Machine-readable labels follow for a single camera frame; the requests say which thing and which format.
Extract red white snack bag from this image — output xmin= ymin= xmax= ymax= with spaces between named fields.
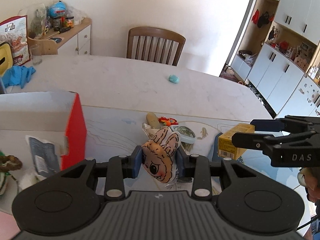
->
xmin=0 ymin=15 xmax=32 ymax=67

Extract black hanging bag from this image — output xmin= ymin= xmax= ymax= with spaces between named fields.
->
xmin=257 ymin=11 xmax=270 ymax=28

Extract clear drinking glass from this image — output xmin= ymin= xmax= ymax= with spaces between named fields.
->
xmin=29 ymin=44 xmax=43 ymax=65

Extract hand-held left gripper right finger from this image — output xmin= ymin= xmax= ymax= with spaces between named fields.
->
xmin=176 ymin=146 xmax=260 ymax=201

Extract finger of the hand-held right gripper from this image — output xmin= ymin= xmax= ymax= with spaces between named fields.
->
xmin=250 ymin=115 xmax=320 ymax=134
xmin=231 ymin=131 xmax=317 ymax=156

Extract clear plastic bags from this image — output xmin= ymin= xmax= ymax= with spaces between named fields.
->
xmin=67 ymin=6 xmax=85 ymax=25

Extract black cable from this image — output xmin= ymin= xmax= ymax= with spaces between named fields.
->
xmin=296 ymin=216 xmax=320 ymax=232

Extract brown wooden slatted chair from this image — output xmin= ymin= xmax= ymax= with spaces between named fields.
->
xmin=126 ymin=27 xmax=186 ymax=67

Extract rabbit-face plush toy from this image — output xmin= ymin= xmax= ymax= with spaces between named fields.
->
xmin=141 ymin=126 xmax=181 ymax=188

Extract orange red toy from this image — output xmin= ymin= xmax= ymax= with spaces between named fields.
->
xmin=158 ymin=116 xmax=179 ymax=127

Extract grey-blue wipes packet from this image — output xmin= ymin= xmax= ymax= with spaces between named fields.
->
xmin=25 ymin=135 xmax=61 ymax=178

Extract person's right hand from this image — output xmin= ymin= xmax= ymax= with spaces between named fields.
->
xmin=298 ymin=167 xmax=319 ymax=193

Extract person's right forearm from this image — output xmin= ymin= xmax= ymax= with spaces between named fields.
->
xmin=305 ymin=186 xmax=320 ymax=240

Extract blue cloth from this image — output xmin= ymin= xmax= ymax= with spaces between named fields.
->
xmin=2 ymin=66 xmax=36 ymax=89

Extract light wooden rack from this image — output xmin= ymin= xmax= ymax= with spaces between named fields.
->
xmin=27 ymin=34 xmax=65 ymax=55

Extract blue globe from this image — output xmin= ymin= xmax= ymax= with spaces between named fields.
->
xmin=48 ymin=2 xmax=67 ymax=18

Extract grey bag in cabinet niche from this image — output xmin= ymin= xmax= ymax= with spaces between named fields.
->
xmin=239 ymin=50 xmax=258 ymax=67

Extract patterned doormat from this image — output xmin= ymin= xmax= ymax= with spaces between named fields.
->
xmin=219 ymin=65 xmax=247 ymax=84

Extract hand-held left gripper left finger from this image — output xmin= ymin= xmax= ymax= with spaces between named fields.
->
xmin=59 ymin=145 xmax=143 ymax=201

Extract dark green yellow-lid tissue box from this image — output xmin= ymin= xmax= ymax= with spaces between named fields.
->
xmin=0 ymin=42 xmax=13 ymax=75

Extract white wood-topped sideboard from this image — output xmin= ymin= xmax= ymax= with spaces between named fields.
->
xmin=56 ymin=17 xmax=92 ymax=56

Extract light green oval tin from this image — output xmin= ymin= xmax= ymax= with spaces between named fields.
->
xmin=172 ymin=126 xmax=197 ymax=145

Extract white wall cabinet unit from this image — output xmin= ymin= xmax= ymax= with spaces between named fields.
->
xmin=230 ymin=0 xmax=320 ymax=117

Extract clear bag of dried herbs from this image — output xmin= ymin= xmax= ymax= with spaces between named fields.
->
xmin=30 ymin=4 xmax=49 ymax=39

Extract small yellow box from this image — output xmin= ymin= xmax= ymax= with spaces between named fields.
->
xmin=218 ymin=123 xmax=255 ymax=160

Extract row of shelf ornaments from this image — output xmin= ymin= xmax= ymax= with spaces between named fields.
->
xmin=266 ymin=25 xmax=320 ymax=80

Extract white fridge with magnets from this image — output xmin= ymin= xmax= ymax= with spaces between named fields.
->
xmin=275 ymin=76 xmax=320 ymax=119

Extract row of shoes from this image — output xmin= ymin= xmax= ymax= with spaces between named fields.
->
xmin=246 ymin=82 xmax=266 ymax=105

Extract clear plastic wrapper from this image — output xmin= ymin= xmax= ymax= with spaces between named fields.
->
xmin=142 ymin=122 xmax=160 ymax=141

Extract red cardboard box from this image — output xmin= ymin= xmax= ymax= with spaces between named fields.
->
xmin=0 ymin=91 xmax=88 ymax=215

